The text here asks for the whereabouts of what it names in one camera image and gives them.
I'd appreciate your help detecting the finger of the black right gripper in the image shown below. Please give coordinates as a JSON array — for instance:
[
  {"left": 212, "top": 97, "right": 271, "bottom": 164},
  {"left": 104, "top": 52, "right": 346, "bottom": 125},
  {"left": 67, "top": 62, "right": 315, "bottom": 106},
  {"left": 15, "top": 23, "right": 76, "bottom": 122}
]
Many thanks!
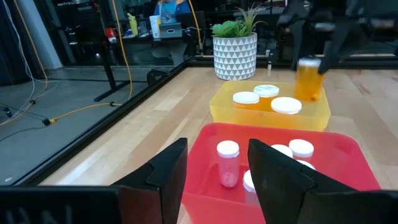
[
  {"left": 317, "top": 21, "right": 371, "bottom": 76},
  {"left": 290, "top": 21, "right": 308, "bottom": 72}
]

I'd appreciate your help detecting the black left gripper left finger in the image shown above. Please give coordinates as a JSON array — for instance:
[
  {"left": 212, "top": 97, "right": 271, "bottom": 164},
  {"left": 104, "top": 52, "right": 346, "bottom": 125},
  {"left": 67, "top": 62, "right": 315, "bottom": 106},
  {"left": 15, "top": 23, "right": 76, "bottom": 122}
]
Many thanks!
[{"left": 117, "top": 137, "right": 188, "bottom": 224}]

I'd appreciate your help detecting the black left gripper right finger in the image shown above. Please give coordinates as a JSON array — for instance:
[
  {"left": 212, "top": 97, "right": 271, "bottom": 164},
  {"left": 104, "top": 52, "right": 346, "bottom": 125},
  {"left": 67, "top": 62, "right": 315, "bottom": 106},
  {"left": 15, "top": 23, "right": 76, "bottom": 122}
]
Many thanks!
[{"left": 247, "top": 138, "right": 354, "bottom": 224}]

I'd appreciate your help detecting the narrow clear pill bottle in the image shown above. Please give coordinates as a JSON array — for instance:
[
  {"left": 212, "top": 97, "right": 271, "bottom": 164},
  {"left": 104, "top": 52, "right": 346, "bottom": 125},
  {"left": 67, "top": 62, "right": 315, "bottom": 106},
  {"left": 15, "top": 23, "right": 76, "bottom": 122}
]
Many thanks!
[{"left": 216, "top": 139, "right": 241, "bottom": 189}]

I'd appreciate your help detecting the orange pill bottle textured cap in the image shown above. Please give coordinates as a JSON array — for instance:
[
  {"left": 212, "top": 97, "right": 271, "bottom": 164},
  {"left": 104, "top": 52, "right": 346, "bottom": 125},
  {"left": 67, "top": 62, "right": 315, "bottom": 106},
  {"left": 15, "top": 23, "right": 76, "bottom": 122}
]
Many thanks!
[{"left": 252, "top": 84, "right": 280, "bottom": 113}]

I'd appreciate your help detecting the red plastic bin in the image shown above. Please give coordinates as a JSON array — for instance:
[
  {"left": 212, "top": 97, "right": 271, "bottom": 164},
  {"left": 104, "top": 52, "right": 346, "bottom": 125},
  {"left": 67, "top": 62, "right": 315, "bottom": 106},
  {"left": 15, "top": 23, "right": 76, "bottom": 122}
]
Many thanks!
[{"left": 181, "top": 122, "right": 382, "bottom": 224}]

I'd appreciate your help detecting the yellow plastic bin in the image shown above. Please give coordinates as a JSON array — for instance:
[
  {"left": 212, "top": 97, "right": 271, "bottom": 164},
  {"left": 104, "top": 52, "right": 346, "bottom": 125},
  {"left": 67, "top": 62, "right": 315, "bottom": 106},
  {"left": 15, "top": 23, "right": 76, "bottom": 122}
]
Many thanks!
[{"left": 209, "top": 80, "right": 331, "bottom": 133}]

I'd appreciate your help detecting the white grey triangle-pattern pot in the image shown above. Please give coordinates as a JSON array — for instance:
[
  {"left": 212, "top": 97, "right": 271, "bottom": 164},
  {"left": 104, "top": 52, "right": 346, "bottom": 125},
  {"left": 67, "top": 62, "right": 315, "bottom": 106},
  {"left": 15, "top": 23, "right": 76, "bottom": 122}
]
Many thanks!
[{"left": 212, "top": 32, "right": 259, "bottom": 82}]

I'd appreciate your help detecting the green artificial plant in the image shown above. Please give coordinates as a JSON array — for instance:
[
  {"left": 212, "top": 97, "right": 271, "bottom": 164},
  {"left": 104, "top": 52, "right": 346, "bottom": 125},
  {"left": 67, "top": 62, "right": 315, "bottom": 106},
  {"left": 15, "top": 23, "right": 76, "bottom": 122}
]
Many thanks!
[{"left": 211, "top": 2, "right": 269, "bottom": 39}]

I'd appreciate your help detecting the grey box with slot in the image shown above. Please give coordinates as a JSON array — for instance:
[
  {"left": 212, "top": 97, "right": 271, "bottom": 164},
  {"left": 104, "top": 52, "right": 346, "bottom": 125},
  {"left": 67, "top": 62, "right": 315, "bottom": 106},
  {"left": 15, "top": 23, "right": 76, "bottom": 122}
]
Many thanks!
[{"left": 159, "top": 22, "right": 183, "bottom": 39}]

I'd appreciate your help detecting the person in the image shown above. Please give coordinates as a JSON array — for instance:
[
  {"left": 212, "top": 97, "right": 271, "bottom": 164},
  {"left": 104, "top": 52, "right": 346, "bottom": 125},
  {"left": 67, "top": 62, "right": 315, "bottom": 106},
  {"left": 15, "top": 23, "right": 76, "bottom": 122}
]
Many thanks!
[{"left": 153, "top": 0, "right": 192, "bottom": 25}]

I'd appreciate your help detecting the white carton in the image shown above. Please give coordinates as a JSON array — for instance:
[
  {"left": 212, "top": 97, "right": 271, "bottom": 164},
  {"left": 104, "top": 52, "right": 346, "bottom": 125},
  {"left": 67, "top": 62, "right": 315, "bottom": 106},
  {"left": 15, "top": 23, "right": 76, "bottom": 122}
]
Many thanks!
[{"left": 149, "top": 14, "right": 162, "bottom": 39}]

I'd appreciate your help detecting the yellow-green bottle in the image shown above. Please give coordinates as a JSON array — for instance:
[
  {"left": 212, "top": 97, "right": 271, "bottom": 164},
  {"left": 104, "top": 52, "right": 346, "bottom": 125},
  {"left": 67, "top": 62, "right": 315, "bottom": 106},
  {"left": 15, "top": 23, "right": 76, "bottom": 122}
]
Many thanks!
[{"left": 127, "top": 12, "right": 139, "bottom": 37}]

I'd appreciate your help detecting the red small object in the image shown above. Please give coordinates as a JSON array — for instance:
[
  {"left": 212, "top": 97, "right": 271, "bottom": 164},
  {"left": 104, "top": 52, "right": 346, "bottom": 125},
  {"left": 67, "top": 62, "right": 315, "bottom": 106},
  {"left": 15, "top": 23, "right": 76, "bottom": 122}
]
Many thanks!
[{"left": 104, "top": 27, "right": 118, "bottom": 40}]

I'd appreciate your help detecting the black aluminium table frame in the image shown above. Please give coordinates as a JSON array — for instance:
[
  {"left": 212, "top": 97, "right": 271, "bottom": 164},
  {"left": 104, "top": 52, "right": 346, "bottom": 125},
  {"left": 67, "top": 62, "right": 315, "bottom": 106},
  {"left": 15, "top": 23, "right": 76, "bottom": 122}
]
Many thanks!
[{"left": 14, "top": 52, "right": 398, "bottom": 187}]

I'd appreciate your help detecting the black desk frame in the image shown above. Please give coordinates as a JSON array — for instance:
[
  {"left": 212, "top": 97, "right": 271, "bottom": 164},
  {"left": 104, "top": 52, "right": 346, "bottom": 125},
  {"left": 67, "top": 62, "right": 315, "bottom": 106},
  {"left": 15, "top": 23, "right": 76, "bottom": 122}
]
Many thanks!
[{"left": 92, "top": 42, "right": 132, "bottom": 103}]

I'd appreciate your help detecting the yellow extension cord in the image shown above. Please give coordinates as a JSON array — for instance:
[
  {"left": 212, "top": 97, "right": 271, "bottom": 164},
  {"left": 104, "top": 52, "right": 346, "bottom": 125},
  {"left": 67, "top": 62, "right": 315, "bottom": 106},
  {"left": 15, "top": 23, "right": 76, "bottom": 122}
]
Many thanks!
[{"left": 42, "top": 0, "right": 136, "bottom": 127}]

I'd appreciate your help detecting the thin yellow cable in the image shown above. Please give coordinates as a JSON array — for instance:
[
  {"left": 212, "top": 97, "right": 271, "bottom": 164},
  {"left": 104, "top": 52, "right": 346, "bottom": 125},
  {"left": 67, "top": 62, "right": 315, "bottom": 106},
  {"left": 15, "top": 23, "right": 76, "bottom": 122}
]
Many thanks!
[{"left": 0, "top": 0, "right": 49, "bottom": 127}]

